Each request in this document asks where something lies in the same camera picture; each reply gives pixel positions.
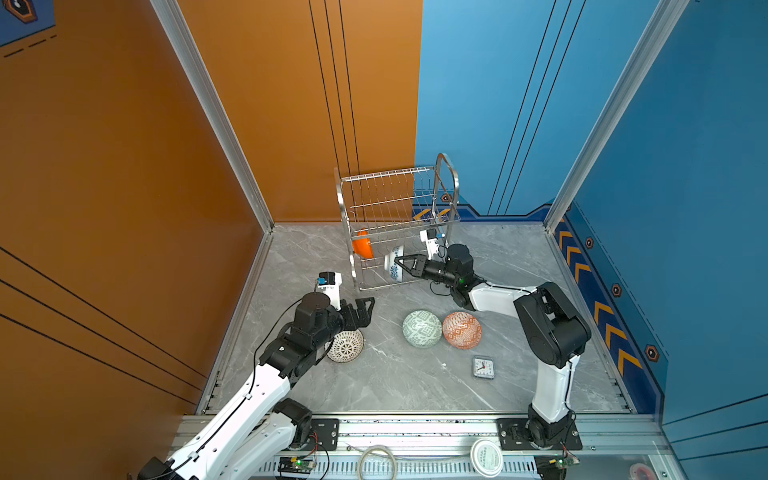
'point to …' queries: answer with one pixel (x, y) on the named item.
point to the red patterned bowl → (462, 330)
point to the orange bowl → (363, 246)
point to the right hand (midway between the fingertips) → (394, 261)
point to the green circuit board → (295, 465)
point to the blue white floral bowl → (395, 270)
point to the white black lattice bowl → (346, 347)
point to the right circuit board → (564, 462)
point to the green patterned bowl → (422, 329)
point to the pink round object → (641, 471)
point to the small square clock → (483, 367)
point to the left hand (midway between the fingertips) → (361, 298)
